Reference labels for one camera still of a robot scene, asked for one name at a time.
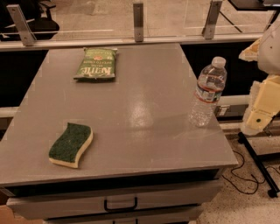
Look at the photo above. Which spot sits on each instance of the middle metal railing bracket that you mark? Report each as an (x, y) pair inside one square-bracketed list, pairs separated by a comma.
[(138, 17)]

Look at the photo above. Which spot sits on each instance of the metal railing bracket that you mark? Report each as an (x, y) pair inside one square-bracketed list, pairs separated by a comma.
[(24, 31), (138, 17), (211, 19)]

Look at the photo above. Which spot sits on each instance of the grey top drawer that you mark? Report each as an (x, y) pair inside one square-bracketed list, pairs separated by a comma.
[(81, 203)]

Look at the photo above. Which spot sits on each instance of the black stand leg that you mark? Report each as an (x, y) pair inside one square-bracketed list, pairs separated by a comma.
[(274, 190)]

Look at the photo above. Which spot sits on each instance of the left metal railing bracket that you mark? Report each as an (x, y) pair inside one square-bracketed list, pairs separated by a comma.
[(24, 31)]

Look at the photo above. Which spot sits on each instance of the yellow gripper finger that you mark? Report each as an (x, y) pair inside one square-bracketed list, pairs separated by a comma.
[(263, 105), (250, 53)]

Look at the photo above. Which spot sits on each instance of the green kettle chip bag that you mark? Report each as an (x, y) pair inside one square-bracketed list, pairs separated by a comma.
[(97, 64)]

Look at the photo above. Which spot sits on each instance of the clear plastic water bottle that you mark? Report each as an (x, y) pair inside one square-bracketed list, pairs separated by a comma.
[(208, 91)]

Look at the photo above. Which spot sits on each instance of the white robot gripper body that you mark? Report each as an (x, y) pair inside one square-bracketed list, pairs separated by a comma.
[(271, 53)]

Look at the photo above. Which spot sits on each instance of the grey lower drawer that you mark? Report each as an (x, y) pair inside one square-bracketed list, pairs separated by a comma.
[(163, 215)]

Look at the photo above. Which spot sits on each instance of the right metal railing bracket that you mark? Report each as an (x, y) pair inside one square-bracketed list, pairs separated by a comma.
[(211, 19)]

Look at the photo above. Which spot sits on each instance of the grey drawer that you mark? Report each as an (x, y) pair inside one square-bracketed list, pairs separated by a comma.
[(163, 215), (81, 203)]

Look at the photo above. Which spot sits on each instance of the metal railing bar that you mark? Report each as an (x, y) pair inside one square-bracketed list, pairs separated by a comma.
[(11, 46)]

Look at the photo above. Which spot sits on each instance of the black drawer handle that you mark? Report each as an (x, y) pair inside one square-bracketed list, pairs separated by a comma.
[(124, 205)]

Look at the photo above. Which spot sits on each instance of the green yellow sponge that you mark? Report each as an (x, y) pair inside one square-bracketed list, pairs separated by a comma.
[(69, 147)]

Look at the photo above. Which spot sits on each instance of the black office chair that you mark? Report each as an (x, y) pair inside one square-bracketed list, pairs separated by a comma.
[(37, 14)]

